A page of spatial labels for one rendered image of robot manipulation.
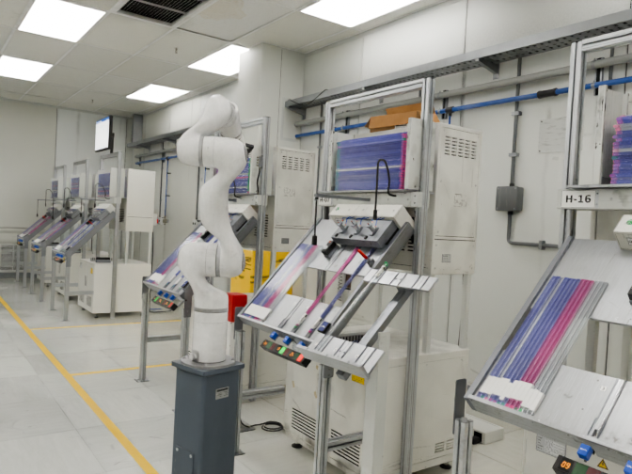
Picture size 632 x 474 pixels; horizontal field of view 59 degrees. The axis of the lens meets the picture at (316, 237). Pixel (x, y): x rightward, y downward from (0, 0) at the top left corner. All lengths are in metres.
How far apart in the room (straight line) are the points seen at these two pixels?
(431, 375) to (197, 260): 1.36
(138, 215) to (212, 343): 4.95
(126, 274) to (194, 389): 4.92
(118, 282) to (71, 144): 4.56
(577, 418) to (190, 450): 1.23
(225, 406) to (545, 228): 2.54
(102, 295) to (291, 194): 3.46
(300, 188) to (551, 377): 2.61
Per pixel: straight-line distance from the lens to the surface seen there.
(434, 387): 2.86
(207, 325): 1.98
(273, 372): 4.01
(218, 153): 1.83
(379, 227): 2.58
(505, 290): 4.08
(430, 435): 2.93
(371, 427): 2.26
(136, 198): 6.85
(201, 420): 2.02
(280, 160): 3.87
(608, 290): 1.92
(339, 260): 2.69
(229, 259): 1.94
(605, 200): 2.06
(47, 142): 10.85
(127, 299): 6.91
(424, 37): 4.90
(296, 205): 3.93
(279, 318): 2.65
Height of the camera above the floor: 1.21
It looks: 1 degrees down
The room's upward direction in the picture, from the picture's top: 3 degrees clockwise
